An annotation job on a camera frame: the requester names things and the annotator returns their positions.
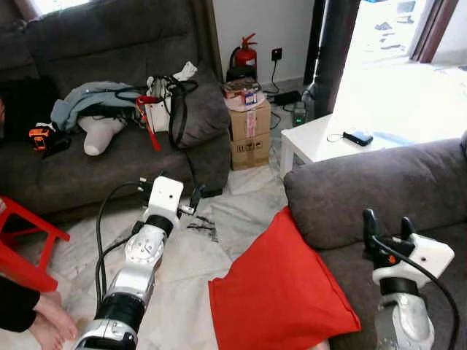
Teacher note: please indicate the black bag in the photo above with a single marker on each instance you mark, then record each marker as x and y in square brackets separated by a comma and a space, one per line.
[25, 106]

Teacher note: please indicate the red stool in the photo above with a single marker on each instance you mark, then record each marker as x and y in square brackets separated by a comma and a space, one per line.
[29, 222]

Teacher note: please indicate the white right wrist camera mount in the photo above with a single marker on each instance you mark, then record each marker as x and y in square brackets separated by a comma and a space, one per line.
[427, 255]

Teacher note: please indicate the red pillow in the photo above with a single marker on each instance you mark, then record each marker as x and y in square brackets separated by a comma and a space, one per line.
[281, 292]

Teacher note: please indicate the orange and black tool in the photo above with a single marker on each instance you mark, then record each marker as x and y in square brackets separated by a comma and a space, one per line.
[45, 138]

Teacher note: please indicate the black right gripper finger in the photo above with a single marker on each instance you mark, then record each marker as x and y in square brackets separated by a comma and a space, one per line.
[370, 227]
[407, 228]

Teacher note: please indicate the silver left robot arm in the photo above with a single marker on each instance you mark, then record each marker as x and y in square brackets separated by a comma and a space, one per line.
[139, 262]

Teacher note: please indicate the grey fabric sofa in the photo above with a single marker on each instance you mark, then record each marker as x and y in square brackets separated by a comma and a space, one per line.
[379, 189]
[109, 44]

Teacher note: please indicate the small printed carton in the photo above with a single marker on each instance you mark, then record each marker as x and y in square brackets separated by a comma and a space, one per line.
[242, 89]

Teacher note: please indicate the white leg-shaped form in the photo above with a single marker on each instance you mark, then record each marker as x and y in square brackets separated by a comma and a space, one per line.
[98, 135]

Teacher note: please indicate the red fire extinguisher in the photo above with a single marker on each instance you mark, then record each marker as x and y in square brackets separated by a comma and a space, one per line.
[246, 57]

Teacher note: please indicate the person's bare foot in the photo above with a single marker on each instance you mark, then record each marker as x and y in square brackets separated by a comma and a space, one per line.
[57, 310]
[45, 335]

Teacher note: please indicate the black wall socket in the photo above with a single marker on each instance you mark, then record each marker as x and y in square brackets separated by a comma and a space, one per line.
[276, 54]

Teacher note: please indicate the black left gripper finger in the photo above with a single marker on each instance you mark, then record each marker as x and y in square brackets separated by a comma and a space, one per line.
[143, 184]
[198, 197]

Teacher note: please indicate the black handheld device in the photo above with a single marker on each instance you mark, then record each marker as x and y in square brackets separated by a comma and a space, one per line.
[358, 138]

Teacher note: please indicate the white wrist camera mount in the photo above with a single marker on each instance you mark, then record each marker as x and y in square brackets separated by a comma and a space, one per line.
[165, 195]
[427, 255]

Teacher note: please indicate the white low table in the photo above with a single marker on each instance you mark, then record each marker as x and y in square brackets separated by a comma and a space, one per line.
[314, 138]

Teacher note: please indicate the brown cardboard box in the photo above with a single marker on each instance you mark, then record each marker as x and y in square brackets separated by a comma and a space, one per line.
[250, 153]
[250, 120]

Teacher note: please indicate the brown door frame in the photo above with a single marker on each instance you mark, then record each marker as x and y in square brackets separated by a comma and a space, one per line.
[434, 29]

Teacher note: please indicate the grey-blue garment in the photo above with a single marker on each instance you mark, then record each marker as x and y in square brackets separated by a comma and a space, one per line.
[87, 98]

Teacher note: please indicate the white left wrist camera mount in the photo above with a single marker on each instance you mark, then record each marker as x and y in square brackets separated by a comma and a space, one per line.
[165, 195]

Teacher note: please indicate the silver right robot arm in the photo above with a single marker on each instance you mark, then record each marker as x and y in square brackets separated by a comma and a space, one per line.
[401, 313]

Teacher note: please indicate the white bag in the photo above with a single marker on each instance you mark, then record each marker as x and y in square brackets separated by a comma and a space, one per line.
[162, 102]

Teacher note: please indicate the black pillar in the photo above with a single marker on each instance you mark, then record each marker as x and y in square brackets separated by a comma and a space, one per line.
[336, 51]

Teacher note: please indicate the black power adapter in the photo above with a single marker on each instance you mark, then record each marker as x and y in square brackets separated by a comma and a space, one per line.
[287, 98]

